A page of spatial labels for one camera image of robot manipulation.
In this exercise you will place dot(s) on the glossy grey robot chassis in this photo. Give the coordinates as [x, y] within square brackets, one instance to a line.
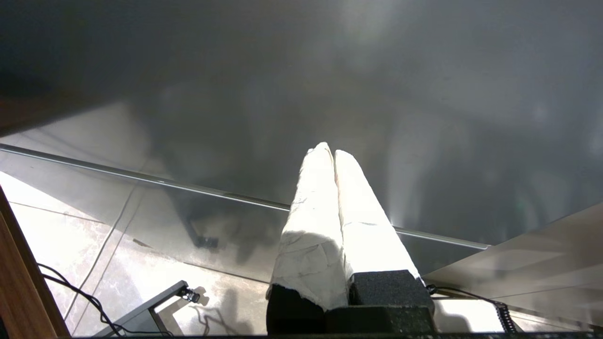
[466, 315]

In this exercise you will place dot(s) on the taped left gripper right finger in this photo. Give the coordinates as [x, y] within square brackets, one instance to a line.
[372, 245]

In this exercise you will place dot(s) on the grey metal frame leg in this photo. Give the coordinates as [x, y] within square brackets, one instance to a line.
[150, 303]

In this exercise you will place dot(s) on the stainless steel appliance door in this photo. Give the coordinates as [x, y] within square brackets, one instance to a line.
[330, 70]

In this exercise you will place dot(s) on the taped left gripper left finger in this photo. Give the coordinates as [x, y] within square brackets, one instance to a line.
[311, 245]

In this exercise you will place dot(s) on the brown wooden board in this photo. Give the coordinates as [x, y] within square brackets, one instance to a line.
[21, 282]

